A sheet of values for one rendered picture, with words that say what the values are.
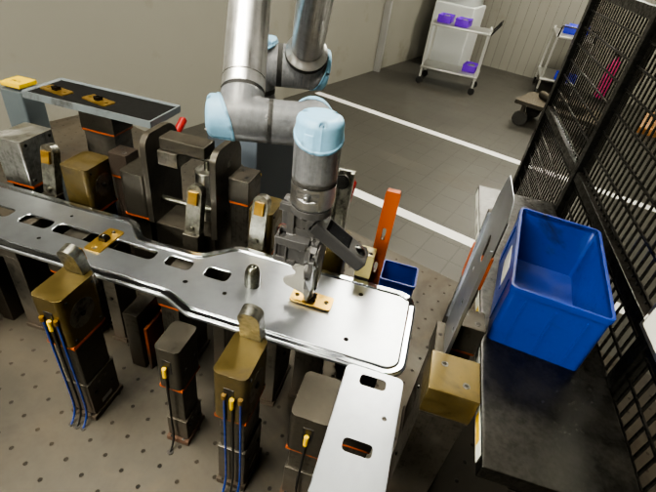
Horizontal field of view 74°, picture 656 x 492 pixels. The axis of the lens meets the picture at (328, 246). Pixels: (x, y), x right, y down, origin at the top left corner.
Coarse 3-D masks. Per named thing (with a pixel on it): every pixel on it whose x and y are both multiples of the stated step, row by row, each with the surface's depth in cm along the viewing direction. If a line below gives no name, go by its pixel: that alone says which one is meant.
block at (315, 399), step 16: (304, 384) 74; (320, 384) 74; (336, 384) 74; (304, 400) 71; (320, 400) 71; (304, 416) 69; (320, 416) 69; (288, 432) 73; (304, 432) 71; (320, 432) 69; (288, 448) 75; (304, 448) 72; (320, 448) 72; (288, 464) 80; (304, 464) 78; (288, 480) 82; (304, 480) 81
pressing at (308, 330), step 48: (0, 192) 103; (0, 240) 90; (48, 240) 91; (144, 240) 95; (144, 288) 84; (192, 288) 86; (240, 288) 87; (288, 288) 89; (336, 288) 91; (384, 288) 92; (288, 336) 79; (336, 336) 80; (384, 336) 82
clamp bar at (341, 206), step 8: (344, 168) 88; (344, 176) 84; (352, 176) 86; (344, 184) 85; (352, 184) 88; (336, 192) 89; (344, 192) 89; (336, 200) 90; (344, 200) 90; (336, 208) 91; (344, 208) 90; (336, 216) 92; (344, 216) 90; (344, 224) 91
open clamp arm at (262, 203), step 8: (256, 200) 96; (264, 200) 96; (256, 208) 96; (264, 208) 96; (256, 216) 98; (264, 216) 97; (256, 224) 98; (264, 224) 98; (256, 232) 99; (264, 232) 99; (248, 240) 100; (256, 240) 99; (264, 240) 100; (256, 248) 101; (264, 248) 102
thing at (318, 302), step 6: (294, 294) 87; (300, 294) 87; (318, 294) 88; (294, 300) 86; (300, 300) 86; (312, 300) 86; (318, 300) 86; (324, 300) 87; (330, 300) 87; (312, 306) 85; (318, 306) 85; (324, 306) 85; (330, 306) 86
